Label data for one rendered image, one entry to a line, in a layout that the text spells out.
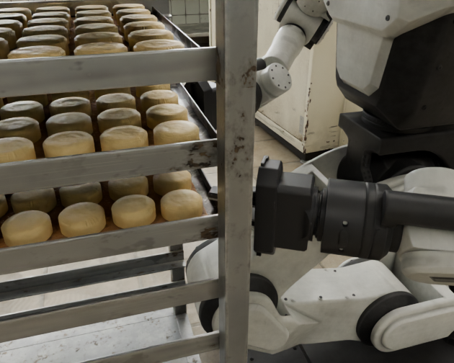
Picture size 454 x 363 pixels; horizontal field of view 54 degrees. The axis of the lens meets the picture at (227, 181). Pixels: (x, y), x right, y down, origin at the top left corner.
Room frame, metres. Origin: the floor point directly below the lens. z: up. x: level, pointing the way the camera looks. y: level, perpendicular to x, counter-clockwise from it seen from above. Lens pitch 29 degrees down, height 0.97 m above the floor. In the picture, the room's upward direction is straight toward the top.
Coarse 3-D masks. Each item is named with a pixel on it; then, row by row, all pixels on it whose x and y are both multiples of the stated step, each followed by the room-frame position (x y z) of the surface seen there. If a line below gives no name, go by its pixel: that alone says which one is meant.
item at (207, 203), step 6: (192, 174) 0.55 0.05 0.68; (198, 174) 0.55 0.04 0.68; (204, 174) 0.53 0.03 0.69; (192, 180) 0.53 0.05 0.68; (198, 180) 0.53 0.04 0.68; (204, 180) 0.53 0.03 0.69; (198, 186) 0.52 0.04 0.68; (204, 186) 0.52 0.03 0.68; (210, 186) 0.49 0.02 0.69; (198, 192) 0.50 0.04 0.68; (204, 192) 0.50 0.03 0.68; (204, 198) 0.49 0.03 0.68; (204, 204) 0.47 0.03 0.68; (210, 204) 0.47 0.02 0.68; (216, 204) 0.46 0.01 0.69; (210, 210) 0.46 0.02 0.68; (216, 210) 0.46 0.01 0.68
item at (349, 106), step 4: (344, 100) 1.97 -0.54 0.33; (348, 100) 1.94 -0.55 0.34; (344, 104) 1.96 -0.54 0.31; (348, 104) 1.93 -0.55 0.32; (352, 104) 1.91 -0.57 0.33; (344, 108) 1.96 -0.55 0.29; (348, 108) 1.93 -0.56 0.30; (352, 108) 1.90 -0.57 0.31; (356, 108) 1.88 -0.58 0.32; (360, 108) 1.85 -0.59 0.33; (344, 112) 1.95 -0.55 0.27; (340, 132) 1.97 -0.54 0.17; (340, 136) 1.96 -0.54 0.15; (344, 136) 1.93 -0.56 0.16; (340, 140) 1.96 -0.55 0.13; (344, 140) 1.93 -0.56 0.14; (340, 144) 1.96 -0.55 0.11; (344, 144) 1.92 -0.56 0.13
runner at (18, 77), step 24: (192, 48) 0.40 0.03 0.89; (0, 72) 0.36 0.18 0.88; (24, 72) 0.36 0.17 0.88; (48, 72) 0.37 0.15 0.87; (72, 72) 0.37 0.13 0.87; (96, 72) 0.38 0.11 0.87; (120, 72) 0.38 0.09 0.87; (144, 72) 0.39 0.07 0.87; (168, 72) 0.39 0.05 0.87; (192, 72) 0.40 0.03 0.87; (0, 96) 0.35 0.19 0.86
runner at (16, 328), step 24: (168, 288) 0.39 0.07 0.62; (192, 288) 0.40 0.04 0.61; (216, 288) 0.41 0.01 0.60; (48, 312) 0.35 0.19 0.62; (72, 312) 0.36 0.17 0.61; (96, 312) 0.37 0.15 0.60; (120, 312) 0.37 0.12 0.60; (144, 312) 0.38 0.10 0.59; (0, 336) 0.34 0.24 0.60; (24, 336) 0.34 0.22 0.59
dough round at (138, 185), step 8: (144, 176) 0.51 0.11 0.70; (112, 184) 0.48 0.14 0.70; (120, 184) 0.48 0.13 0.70; (128, 184) 0.48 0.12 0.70; (136, 184) 0.48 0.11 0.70; (144, 184) 0.49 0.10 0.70; (112, 192) 0.48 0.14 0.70; (120, 192) 0.47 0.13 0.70; (128, 192) 0.47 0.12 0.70; (136, 192) 0.47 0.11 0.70; (144, 192) 0.48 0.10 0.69
